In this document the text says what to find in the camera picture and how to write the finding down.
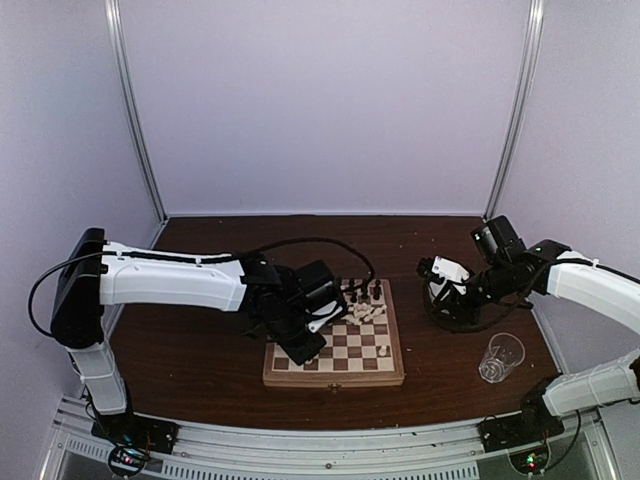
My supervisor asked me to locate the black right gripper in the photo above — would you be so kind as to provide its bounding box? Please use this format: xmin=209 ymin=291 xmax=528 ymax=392
xmin=430 ymin=260 xmax=515 ymax=326

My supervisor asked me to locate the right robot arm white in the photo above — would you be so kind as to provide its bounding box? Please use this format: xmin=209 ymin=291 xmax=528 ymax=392
xmin=417 ymin=216 xmax=639 ymax=442

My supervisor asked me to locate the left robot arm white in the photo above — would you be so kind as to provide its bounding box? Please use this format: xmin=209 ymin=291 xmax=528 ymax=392
xmin=27 ymin=228 xmax=351 ymax=444

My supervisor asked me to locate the wooden chess board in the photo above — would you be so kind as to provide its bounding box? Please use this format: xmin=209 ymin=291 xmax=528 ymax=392
xmin=262 ymin=279 xmax=405 ymax=389

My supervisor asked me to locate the white king chess piece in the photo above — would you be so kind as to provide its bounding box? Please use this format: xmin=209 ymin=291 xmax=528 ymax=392
xmin=354 ymin=303 xmax=387 ymax=323

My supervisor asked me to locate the clear plastic cup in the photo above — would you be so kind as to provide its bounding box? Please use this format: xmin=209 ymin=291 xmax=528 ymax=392
xmin=478 ymin=332 xmax=526 ymax=384

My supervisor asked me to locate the dark rook corner piece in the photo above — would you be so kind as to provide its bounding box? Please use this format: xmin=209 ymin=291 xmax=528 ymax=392
xmin=373 ymin=279 xmax=382 ymax=300

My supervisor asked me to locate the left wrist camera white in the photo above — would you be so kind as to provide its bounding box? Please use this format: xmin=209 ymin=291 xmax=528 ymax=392
xmin=307 ymin=302 xmax=345 ymax=333

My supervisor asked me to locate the right aluminium corner post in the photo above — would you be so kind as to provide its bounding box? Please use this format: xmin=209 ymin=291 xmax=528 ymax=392
xmin=483 ymin=0 xmax=546 ymax=220

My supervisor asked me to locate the aluminium corner post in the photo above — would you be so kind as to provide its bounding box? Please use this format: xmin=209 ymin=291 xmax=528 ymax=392
xmin=104 ymin=0 xmax=168 ymax=223
xmin=483 ymin=0 xmax=546 ymax=220

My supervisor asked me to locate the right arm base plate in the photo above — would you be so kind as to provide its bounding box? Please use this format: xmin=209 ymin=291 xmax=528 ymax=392
xmin=478 ymin=414 xmax=565 ymax=453

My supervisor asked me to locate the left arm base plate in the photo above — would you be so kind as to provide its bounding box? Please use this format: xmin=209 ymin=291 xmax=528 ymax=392
xmin=91 ymin=411 xmax=179 ymax=454

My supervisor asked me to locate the aluminium front rail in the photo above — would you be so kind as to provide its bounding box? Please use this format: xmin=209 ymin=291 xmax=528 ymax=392
xmin=35 ymin=396 xmax=621 ymax=479

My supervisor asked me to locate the left aluminium corner post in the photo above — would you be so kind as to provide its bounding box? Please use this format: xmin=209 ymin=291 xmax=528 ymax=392
xmin=104 ymin=0 xmax=168 ymax=223

